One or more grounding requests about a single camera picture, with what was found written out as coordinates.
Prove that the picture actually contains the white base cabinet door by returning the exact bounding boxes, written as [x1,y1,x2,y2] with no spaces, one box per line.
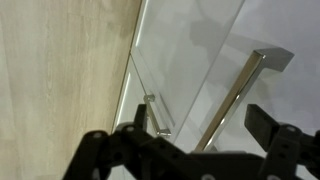
[113,0,246,141]

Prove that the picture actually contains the white drawer with wooden sides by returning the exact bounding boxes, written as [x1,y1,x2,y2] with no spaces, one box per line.
[173,0,320,180]

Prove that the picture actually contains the silver door bar handle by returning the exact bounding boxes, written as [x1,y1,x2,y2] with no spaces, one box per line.
[143,94,173,138]

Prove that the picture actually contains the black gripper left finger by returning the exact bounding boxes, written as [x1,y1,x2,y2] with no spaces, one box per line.
[61,103,193,180]

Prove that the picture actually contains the silver drawer bar handle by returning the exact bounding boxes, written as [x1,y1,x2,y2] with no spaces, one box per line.
[193,47,296,153]

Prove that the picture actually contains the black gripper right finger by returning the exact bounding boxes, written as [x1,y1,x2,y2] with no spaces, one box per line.
[244,103,320,180]

